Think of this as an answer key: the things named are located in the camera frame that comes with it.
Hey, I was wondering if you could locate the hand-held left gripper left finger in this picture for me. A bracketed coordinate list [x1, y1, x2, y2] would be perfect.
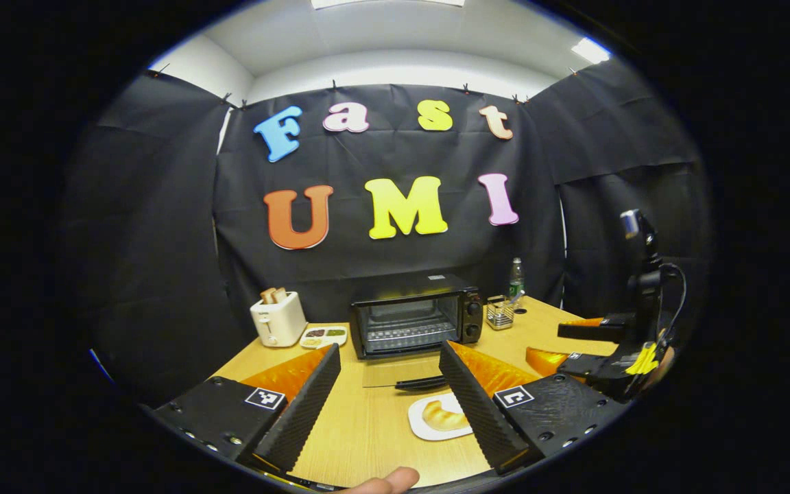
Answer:
[152, 343, 342, 474]

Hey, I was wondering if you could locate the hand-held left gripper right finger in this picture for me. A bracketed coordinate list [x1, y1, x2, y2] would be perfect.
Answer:
[438, 340, 632, 476]

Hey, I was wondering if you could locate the golden croissant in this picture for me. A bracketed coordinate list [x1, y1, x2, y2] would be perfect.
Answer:
[422, 397, 468, 432]

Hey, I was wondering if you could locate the black electric oven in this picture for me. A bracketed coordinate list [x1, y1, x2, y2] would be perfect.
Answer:
[350, 273, 485, 393]

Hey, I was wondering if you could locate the white plate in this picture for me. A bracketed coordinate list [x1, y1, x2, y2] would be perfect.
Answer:
[407, 392, 475, 441]

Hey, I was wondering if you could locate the white divided sauce dish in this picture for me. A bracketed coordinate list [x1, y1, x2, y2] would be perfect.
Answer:
[299, 325, 348, 350]

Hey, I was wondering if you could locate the white toaster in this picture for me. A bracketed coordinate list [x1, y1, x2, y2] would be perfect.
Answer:
[250, 292, 308, 348]

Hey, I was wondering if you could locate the clear plastic water bottle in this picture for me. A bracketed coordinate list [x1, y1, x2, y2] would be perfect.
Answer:
[509, 257, 526, 306]

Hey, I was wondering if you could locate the black backdrop cloth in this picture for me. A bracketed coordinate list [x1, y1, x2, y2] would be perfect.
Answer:
[69, 58, 711, 405]

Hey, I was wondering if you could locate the small ceiling light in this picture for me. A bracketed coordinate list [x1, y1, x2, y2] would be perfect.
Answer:
[571, 37, 612, 64]

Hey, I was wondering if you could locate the long ceiling light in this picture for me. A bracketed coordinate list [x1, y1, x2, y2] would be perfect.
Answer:
[311, 0, 466, 9]

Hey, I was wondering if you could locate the black cable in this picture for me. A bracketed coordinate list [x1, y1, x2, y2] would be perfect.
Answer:
[659, 263, 688, 344]

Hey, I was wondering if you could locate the metal wire basket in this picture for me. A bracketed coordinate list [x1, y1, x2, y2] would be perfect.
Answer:
[486, 295, 516, 331]

